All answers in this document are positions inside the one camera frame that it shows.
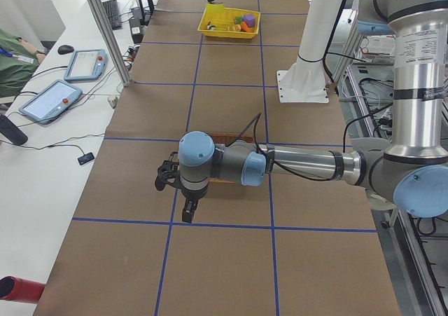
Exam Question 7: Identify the yellow woven basket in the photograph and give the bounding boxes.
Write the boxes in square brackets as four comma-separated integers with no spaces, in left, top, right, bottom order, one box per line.
[197,4,260,39]

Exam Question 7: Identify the brown wicker basket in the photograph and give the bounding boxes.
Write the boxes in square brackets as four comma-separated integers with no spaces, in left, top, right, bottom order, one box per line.
[208,132,256,184]

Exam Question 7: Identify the toy panda figure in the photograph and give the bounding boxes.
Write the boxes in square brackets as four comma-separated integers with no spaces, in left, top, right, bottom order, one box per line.
[206,22,216,31]

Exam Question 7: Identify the toy croissant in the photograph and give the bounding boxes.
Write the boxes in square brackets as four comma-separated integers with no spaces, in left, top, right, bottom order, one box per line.
[228,25,242,32]

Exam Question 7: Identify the purple foam block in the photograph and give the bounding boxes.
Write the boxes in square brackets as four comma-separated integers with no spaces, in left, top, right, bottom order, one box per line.
[242,14,256,28]

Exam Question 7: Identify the orange toy carrot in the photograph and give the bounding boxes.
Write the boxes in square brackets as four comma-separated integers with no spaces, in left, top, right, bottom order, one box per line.
[239,22,254,33]

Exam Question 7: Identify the black keyboard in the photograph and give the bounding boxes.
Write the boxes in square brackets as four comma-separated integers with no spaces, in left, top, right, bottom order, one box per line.
[102,0,122,30]

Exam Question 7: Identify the small black device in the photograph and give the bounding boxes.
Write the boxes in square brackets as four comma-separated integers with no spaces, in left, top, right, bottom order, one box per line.
[78,152,95,165]

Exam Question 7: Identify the far teach pendant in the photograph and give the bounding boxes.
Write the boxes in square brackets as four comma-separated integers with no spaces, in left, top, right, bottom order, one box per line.
[64,49,108,83]

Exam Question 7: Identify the teach pendant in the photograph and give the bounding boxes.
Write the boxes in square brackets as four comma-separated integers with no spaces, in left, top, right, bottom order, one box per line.
[64,49,108,83]
[19,80,82,124]

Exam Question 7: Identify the black computer mouse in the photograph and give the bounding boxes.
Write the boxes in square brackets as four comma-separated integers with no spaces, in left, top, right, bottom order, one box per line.
[57,45,74,55]

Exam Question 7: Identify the near teach pendant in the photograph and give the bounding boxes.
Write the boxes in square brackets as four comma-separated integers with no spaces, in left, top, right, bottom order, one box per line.
[19,80,82,124]

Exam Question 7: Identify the black water bottle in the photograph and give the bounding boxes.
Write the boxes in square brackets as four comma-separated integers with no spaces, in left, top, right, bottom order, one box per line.
[0,114,28,146]

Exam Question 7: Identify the red cylinder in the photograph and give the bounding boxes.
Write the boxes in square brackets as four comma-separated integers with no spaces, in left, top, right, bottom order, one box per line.
[1,276,46,304]

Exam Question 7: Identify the person in green shirt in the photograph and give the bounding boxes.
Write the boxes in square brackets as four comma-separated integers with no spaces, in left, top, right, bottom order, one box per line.
[1,30,46,97]

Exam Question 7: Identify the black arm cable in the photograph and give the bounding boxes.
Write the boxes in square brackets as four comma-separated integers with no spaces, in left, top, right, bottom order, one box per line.
[227,111,396,181]

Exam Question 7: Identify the aluminium frame post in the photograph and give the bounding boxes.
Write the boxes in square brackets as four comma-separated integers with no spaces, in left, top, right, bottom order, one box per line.
[87,0,131,87]

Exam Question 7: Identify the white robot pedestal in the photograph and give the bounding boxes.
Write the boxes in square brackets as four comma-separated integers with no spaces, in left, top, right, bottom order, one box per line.
[276,0,344,104]

